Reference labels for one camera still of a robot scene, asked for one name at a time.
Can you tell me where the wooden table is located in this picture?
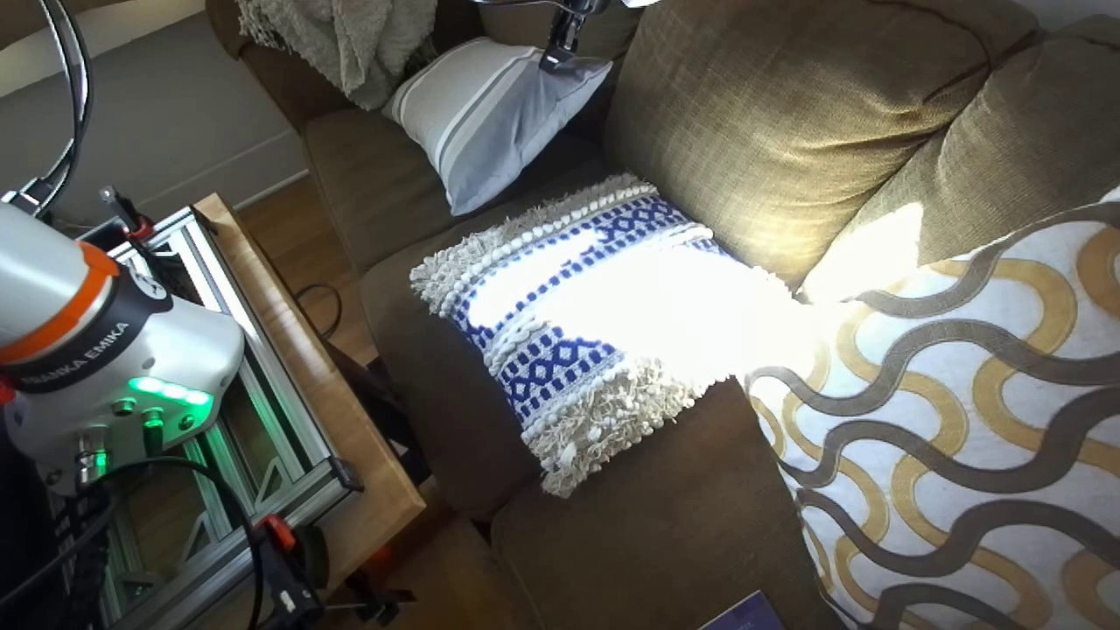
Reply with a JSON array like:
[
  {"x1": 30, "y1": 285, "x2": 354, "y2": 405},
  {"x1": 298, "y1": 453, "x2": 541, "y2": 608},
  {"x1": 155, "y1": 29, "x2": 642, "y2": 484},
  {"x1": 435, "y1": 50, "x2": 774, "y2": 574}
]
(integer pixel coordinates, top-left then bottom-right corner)
[{"x1": 190, "y1": 189, "x2": 430, "y2": 597}]

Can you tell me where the aluminium frame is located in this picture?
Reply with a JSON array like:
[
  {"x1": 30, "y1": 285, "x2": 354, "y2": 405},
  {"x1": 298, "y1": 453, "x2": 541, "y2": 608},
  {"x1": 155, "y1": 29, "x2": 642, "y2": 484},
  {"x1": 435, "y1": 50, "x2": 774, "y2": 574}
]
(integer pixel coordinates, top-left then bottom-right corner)
[{"x1": 67, "y1": 206, "x2": 362, "y2": 630}]

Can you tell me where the white pillow brown wave pattern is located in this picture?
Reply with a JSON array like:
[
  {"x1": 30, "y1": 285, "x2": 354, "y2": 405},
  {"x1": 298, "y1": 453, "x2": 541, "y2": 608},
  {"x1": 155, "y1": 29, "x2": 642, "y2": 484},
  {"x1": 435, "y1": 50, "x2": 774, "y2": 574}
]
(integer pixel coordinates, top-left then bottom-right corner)
[{"x1": 745, "y1": 189, "x2": 1120, "y2": 630}]

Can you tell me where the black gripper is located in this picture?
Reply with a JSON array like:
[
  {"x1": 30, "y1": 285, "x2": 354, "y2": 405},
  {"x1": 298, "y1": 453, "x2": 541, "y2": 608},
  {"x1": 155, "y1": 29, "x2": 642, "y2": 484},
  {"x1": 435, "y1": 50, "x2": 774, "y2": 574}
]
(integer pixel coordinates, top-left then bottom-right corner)
[{"x1": 536, "y1": 0, "x2": 596, "y2": 78}]

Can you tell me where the dark purple book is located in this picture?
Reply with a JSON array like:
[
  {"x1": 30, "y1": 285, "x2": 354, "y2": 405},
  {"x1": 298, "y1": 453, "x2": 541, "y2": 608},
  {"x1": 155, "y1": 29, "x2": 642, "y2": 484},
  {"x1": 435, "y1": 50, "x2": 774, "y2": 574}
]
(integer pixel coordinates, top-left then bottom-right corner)
[{"x1": 696, "y1": 587, "x2": 789, "y2": 630}]

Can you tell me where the cream knit blanket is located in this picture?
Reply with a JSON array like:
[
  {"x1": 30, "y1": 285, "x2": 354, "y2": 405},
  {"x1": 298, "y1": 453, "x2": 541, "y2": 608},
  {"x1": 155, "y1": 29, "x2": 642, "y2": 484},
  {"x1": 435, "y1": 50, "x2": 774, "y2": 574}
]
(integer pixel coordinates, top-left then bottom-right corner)
[{"x1": 239, "y1": 0, "x2": 442, "y2": 114}]

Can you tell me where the red handled clamp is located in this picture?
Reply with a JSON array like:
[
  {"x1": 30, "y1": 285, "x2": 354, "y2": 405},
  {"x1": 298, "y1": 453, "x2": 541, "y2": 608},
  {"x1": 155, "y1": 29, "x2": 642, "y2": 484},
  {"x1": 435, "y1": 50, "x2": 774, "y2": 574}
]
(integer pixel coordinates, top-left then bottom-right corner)
[{"x1": 248, "y1": 512, "x2": 333, "y2": 630}]

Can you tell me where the white cable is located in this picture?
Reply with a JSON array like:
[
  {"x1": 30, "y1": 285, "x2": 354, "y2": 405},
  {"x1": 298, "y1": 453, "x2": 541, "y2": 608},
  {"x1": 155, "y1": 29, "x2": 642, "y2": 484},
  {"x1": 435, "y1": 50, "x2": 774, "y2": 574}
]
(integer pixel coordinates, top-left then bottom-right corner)
[{"x1": 22, "y1": 0, "x2": 99, "y2": 222}]

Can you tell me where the gray striped pillow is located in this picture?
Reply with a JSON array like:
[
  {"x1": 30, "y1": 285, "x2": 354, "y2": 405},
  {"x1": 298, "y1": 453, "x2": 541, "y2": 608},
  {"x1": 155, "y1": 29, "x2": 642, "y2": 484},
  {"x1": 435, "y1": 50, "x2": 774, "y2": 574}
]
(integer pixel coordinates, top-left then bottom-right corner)
[{"x1": 383, "y1": 30, "x2": 617, "y2": 222}]

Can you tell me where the black cable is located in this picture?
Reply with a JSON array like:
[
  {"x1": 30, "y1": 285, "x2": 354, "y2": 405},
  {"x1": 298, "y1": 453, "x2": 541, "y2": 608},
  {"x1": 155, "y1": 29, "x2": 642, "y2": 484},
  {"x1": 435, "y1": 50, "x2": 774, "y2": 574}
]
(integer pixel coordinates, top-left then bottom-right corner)
[{"x1": 0, "y1": 447, "x2": 272, "y2": 630}]

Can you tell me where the brown fabric couch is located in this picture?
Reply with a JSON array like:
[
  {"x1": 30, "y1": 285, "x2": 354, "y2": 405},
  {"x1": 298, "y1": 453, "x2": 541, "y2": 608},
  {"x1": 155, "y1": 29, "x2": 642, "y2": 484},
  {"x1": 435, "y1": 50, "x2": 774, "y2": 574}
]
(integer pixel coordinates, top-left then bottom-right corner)
[{"x1": 207, "y1": 0, "x2": 1120, "y2": 630}]

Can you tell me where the white blue fringed pillow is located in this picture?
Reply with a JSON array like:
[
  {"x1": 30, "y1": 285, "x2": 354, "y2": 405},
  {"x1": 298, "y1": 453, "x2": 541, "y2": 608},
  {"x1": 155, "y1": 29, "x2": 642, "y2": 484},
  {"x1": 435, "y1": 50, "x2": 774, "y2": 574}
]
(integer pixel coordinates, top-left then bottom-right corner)
[{"x1": 405, "y1": 173, "x2": 811, "y2": 504}]

